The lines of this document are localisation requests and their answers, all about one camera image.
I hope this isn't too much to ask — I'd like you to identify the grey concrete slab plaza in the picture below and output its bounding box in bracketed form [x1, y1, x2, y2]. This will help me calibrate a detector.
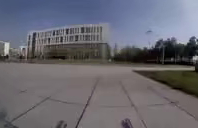
[0, 61, 198, 128]

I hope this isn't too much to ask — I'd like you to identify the large white many-windowed building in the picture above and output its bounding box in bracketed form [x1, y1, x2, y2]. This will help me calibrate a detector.
[25, 22, 111, 62]

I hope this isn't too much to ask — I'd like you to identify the street lamp pole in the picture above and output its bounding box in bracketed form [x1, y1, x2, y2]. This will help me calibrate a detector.
[145, 29, 154, 51]

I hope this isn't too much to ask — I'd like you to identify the robot's own part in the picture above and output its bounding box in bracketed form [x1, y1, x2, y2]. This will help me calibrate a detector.
[121, 118, 134, 128]
[55, 120, 68, 128]

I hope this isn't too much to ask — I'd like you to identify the row of trees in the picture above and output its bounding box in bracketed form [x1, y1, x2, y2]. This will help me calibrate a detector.
[111, 35, 198, 65]

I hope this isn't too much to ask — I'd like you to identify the grass patch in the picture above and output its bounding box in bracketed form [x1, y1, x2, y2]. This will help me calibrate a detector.
[132, 69, 198, 104]

